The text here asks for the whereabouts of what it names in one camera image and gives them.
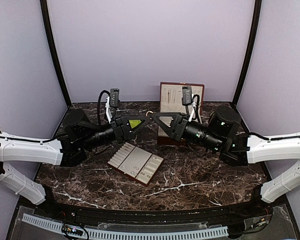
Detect right black frame post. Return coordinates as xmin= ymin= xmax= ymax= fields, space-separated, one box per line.
xmin=231 ymin=0 xmax=262 ymax=109

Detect small circuit board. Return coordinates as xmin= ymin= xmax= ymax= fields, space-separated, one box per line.
xmin=61 ymin=224 xmax=83 ymax=236

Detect gold necklaces in lid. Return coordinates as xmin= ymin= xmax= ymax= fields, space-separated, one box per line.
xmin=164 ymin=87 xmax=177 ymax=105

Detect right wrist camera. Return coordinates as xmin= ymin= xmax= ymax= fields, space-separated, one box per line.
xmin=181 ymin=85 xmax=192 ymax=106

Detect green bowl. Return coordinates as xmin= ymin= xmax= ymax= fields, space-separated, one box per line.
xmin=128 ymin=119 xmax=142 ymax=128

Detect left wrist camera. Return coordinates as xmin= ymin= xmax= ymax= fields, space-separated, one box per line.
xmin=109 ymin=88 xmax=120 ymax=108

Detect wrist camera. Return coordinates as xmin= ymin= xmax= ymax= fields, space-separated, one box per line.
xmin=109 ymin=88 xmax=120 ymax=108
xmin=181 ymin=85 xmax=192 ymax=106

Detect white slotted cable duct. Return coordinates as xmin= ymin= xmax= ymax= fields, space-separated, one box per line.
xmin=21 ymin=213 xmax=229 ymax=240

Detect red jewelry box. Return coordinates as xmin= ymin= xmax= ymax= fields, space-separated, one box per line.
xmin=157 ymin=82 xmax=205 ymax=146

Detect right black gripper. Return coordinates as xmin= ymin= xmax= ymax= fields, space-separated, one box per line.
xmin=151 ymin=112 xmax=224 ymax=152

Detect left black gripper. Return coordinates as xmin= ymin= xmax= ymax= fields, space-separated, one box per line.
xmin=80 ymin=113 xmax=152 ymax=151

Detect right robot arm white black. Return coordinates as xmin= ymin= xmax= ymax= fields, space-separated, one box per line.
xmin=150 ymin=105 xmax=300 ymax=217

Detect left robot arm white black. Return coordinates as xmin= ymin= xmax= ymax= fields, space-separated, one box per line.
xmin=0 ymin=109 xmax=150 ymax=218

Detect red jewelry tray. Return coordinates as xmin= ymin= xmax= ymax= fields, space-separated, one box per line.
xmin=107 ymin=142 xmax=164 ymax=186

